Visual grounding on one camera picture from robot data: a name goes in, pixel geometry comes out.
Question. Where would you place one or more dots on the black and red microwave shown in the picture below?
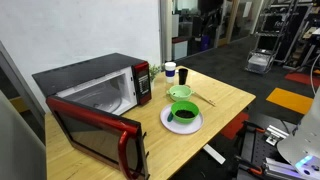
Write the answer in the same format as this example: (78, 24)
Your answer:
(83, 71)

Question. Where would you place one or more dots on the white storage bin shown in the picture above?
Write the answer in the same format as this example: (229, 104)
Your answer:
(258, 63)

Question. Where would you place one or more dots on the light green bowl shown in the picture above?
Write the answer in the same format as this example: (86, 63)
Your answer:
(180, 92)

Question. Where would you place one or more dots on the white cup with blue sleeve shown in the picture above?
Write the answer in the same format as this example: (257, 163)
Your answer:
(170, 71)

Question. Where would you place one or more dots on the heap of coffee beans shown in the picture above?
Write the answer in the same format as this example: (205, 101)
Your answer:
(184, 114)

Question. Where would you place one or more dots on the lavender plate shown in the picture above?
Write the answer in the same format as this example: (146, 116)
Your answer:
(186, 128)

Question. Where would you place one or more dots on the small potted plant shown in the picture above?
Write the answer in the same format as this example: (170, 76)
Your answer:
(154, 71)

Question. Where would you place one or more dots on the aluminium extrusion piece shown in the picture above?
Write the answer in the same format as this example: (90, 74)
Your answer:
(276, 133)

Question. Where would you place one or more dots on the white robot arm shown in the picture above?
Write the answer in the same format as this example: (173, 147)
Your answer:
(306, 140)

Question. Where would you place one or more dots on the wooden spoon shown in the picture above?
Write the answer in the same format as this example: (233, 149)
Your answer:
(205, 99)

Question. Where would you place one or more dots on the metal shelf cart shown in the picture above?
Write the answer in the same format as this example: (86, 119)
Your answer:
(266, 36)

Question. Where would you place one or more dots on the dark green bowl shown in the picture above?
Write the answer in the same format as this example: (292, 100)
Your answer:
(191, 107)

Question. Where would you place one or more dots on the black cup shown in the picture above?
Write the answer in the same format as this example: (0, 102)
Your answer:
(183, 76)

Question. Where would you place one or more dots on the grey metal frame post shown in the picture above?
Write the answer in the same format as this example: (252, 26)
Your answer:
(20, 83)

